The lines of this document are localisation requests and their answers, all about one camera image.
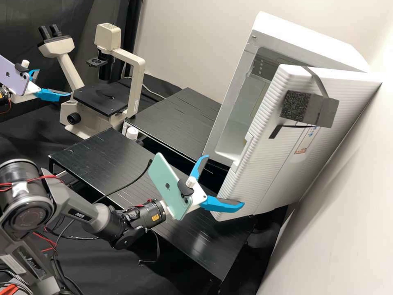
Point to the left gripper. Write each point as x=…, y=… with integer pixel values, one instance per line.
x=26, y=93

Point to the black platform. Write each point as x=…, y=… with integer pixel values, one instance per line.
x=172, y=123
x=101, y=153

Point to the right wrist camera phone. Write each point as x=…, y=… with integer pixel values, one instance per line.
x=167, y=184

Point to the left wrist camera phone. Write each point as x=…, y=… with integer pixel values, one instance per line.
x=12, y=76

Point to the white incubator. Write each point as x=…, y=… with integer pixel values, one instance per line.
x=307, y=40

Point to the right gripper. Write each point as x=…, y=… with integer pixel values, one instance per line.
x=199, y=198

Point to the cream microscope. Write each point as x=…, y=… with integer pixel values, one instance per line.
x=92, y=126

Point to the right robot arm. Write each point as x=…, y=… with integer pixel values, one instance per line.
x=76, y=215

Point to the incubator door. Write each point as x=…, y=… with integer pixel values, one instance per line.
x=261, y=153

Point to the white-capped bottle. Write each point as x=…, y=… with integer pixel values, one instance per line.
x=132, y=132

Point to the wrist camera phone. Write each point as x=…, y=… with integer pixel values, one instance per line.
x=12, y=76
x=167, y=184

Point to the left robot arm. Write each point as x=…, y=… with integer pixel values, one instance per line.
x=3, y=95

